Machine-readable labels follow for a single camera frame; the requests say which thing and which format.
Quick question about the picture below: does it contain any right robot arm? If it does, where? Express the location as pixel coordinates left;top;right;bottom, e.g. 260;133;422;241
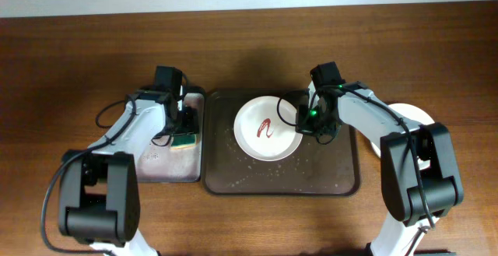
295;62;464;255

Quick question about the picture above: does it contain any green yellow sponge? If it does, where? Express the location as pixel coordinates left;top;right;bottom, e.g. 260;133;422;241
170;134;199;149

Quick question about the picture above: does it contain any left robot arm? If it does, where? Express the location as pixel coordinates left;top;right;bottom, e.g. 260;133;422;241
50;66;198;255

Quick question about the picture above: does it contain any pink plate with red stain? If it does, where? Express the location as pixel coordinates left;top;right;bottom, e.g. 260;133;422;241
233;96;303;162

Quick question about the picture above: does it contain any small wet sponge tray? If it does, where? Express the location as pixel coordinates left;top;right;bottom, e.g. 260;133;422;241
135;86;205;183

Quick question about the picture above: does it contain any large brown serving tray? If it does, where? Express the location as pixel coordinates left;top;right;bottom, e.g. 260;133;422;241
201;89;360;197

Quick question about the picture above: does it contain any cream plate with red stain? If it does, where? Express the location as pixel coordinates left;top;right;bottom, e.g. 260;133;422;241
370;103;435;170

